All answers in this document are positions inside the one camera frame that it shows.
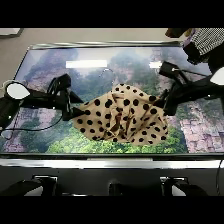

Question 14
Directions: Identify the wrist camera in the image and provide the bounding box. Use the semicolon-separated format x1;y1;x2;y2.
158;61;188;86
47;73;73;96

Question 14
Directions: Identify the black-white checked garment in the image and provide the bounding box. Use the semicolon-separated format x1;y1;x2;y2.
182;27;224;65

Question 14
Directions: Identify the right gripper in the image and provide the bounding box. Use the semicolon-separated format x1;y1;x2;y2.
162;87;184;117

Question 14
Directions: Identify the black garment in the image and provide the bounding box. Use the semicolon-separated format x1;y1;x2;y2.
165;27;190;39

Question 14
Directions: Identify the silver frame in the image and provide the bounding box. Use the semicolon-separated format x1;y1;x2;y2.
0;40;224;197

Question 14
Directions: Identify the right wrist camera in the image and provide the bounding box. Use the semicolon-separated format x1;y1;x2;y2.
158;61;188;86

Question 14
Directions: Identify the black cable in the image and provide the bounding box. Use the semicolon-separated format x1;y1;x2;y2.
215;157;224;197
0;113;65;134

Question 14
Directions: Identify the beige black-spotted shirt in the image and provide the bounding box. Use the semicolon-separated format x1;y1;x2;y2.
71;83;169;147

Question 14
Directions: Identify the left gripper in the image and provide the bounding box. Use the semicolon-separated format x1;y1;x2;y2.
60;90;87;122

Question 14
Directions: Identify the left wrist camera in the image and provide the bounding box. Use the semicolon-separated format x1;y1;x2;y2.
47;73;73;96

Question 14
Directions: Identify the grey clothes hanger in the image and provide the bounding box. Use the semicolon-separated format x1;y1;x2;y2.
98;67;117;87

